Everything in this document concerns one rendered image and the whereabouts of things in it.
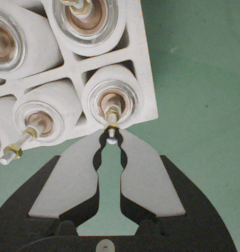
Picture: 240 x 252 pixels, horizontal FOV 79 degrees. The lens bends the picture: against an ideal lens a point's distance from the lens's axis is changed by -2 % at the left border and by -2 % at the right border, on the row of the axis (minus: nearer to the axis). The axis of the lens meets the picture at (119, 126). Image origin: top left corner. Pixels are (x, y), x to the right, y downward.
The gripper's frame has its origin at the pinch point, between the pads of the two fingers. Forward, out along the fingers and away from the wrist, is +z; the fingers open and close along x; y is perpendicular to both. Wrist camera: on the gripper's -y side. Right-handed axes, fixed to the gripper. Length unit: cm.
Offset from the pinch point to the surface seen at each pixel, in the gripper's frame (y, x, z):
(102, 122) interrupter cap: 3.7, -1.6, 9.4
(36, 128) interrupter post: 3.5, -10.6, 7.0
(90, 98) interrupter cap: 0.0, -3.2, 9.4
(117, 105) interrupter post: 0.2, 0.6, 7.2
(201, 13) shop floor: -15.4, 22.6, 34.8
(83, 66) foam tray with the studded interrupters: -3.5, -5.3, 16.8
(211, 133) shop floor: 21, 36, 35
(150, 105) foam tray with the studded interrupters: 3.5, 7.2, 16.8
